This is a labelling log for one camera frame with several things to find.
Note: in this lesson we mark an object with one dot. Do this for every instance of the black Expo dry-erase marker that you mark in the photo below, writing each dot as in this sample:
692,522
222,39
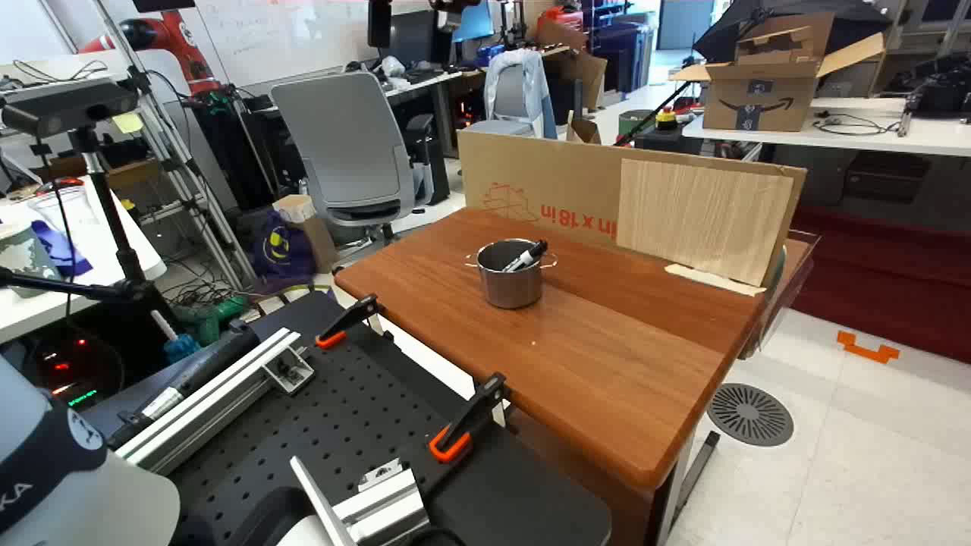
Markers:
528,256

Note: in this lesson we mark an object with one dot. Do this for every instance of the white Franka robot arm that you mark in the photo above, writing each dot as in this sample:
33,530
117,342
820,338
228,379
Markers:
109,506

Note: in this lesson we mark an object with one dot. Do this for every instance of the stainless steel mug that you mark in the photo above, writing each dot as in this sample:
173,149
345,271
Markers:
510,288

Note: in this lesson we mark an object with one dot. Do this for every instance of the large brown cardboard panel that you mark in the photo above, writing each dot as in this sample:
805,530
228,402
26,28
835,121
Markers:
550,182

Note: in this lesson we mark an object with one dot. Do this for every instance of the black orange bar clamp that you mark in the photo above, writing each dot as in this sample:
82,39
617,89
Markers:
467,417
351,323

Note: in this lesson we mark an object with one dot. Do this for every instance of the pale blue office chair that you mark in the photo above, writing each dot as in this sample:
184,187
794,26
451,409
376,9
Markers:
517,91

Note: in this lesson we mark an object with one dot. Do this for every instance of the grey office chair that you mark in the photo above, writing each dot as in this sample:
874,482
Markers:
345,142

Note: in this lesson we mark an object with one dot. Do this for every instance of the black perforated breadboard table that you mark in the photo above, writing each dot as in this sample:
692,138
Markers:
345,413

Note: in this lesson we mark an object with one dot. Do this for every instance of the purple bag with yellow logo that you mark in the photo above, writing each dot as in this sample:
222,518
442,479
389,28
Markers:
274,253

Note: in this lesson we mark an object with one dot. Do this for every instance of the black controller box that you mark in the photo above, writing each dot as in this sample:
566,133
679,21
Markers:
656,138

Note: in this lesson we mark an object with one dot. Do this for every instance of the yellow red emergency stop button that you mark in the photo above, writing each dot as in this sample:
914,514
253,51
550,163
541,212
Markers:
669,116

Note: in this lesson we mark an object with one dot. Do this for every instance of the green plastic object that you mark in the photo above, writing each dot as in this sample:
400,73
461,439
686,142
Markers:
215,316

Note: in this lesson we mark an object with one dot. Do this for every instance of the black cylindrical tube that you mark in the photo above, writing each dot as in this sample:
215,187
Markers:
193,368

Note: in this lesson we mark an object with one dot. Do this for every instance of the open Amazon cardboard box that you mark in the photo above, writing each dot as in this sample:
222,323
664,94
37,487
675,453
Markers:
758,94

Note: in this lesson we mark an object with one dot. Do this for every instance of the red machine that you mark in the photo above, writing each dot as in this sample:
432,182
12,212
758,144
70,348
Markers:
178,47

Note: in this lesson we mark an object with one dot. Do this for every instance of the dark red floor carpet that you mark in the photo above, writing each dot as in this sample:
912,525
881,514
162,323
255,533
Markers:
891,282

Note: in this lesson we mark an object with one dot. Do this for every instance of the black device with red lights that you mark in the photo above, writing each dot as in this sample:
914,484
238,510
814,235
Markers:
70,365

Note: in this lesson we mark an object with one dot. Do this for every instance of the blue cloth object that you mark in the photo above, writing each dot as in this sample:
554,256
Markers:
59,246

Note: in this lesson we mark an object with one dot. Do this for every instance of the white work table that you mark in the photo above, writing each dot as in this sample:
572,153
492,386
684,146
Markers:
912,136

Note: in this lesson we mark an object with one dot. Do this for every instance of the white desk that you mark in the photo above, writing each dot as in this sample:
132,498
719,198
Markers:
30,298

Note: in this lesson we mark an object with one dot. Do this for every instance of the grey metal bracket plate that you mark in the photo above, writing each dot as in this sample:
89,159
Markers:
288,372
389,501

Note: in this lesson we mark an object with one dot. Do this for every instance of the aluminium extrusion rail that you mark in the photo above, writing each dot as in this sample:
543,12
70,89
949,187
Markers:
207,400
329,506

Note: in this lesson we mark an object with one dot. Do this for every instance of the grey metal table frame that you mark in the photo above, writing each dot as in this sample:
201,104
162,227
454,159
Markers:
692,482

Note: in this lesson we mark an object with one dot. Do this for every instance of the black camera tripod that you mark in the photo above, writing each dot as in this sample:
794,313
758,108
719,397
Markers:
117,238

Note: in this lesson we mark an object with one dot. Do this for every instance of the grey stereo camera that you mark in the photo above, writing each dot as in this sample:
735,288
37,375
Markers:
63,104

